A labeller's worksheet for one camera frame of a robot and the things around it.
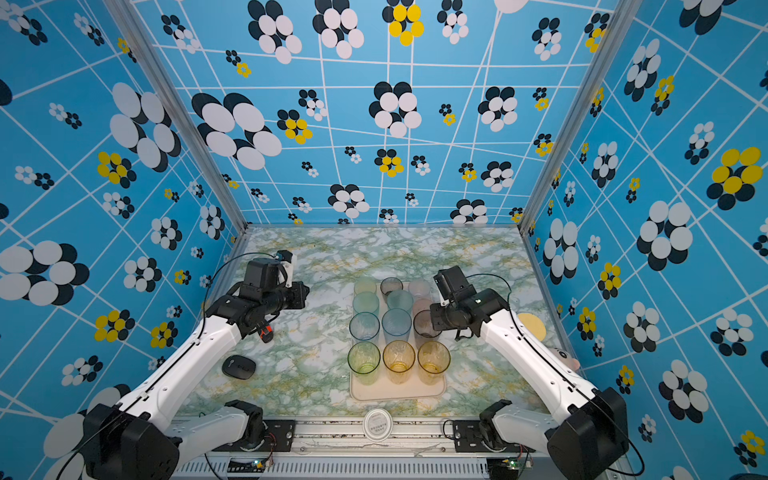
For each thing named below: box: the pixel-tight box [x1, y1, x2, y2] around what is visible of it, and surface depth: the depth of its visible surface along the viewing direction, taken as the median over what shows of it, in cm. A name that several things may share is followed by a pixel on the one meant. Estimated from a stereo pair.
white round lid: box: [363, 408, 393, 443], surface depth 71 cm
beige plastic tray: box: [350, 374, 447, 401], surface depth 82 cm
